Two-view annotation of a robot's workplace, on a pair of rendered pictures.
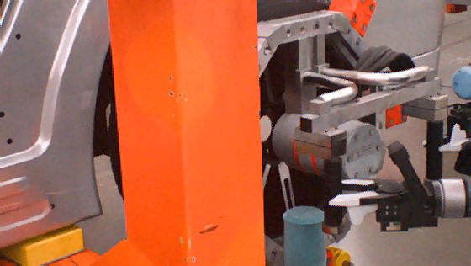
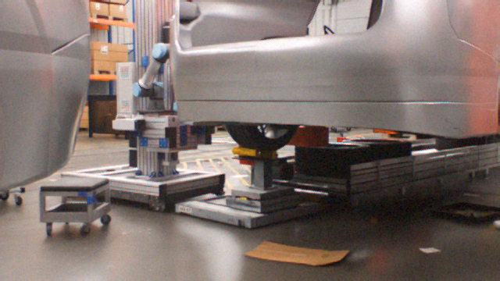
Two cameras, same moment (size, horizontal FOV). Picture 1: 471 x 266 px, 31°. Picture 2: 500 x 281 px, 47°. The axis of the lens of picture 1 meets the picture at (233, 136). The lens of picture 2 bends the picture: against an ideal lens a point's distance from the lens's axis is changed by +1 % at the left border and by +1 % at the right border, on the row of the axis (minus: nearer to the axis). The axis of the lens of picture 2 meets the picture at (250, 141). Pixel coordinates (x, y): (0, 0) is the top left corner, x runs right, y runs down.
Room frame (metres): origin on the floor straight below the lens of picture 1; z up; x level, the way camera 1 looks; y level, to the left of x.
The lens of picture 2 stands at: (6.25, -0.41, 0.93)
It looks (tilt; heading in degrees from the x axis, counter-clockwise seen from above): 5 degrees down; 176
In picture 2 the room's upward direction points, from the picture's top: straight up
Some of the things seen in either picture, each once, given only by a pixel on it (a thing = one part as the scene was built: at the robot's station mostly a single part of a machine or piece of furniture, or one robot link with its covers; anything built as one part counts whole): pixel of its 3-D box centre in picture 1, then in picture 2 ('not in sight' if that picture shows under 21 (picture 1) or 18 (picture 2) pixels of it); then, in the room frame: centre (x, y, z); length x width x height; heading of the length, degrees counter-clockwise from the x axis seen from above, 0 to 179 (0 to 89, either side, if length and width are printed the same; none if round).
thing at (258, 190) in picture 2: not in sight; (263, 176); (1.93, -0.04, 0.32); 0.40 x 0.30 x 0.28; 133
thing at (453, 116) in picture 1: (469, 123); not in sight; (1.84, -0.54, 0.86); 0.12 x 0.08 x 0.09; 133
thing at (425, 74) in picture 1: (373, 57); not in sight; (1.78, -0.31, 1.03); 0.19 x 0.18 x 0.11; 43
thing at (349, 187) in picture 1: (350, 195); not in sight; (1.55, -0.22, 0.80); 0.09 x 0.03 x 0.06; 69
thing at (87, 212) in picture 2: not in sight; (77, 205); (2.25, -1.36, 0.17); 0.43 x 0.36 x 0.34; 173
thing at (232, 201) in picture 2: not in sight; (265, 200); (1.91, -0.02, 0.13); 0.50 x 0.36 x 0.10; 133
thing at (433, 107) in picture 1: (424, 104); not in sight; (1.77, -0.41, 0.93); 0.09 x 0.05 x 0.05; 43
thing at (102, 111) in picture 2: not in sight; (121, 115); (-6.87, -2.51, 0.49); 1.27 x 0.88 x 0.97; 50
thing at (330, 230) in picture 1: (332, 193); not in sight; (1.51, -0.18, 0.83); 0.04 x 0.04 x 0.16
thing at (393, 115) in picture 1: (385, 109); not in sight; (2.02, -0.38, 0.85); 0.09 x 0.08 x 0.07; 133
